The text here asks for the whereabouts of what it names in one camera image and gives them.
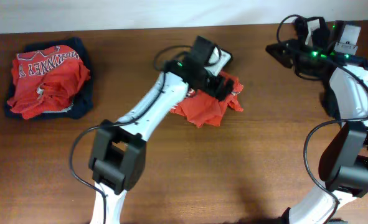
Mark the orange FRAM t-shirt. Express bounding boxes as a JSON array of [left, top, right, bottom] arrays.
[[170, 72, 243, 128]]

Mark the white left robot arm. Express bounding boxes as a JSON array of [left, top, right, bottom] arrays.
[[88, 58, 233, 223]]

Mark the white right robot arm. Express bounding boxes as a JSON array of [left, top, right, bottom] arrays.
[[266, 39, 368, 223]]

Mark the black crumpled garment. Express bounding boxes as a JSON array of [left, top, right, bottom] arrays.
[[293, 17, 339, 119]]

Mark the navy folded garment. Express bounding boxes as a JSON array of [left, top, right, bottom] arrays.
[[4, 37, 94, 119]]

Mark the light grey folded garment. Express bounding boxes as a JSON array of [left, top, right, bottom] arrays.
[[42, 104, 73, 113]]

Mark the red printed folded t-shirt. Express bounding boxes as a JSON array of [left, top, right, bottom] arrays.
[[7, 45, 91, 119]]

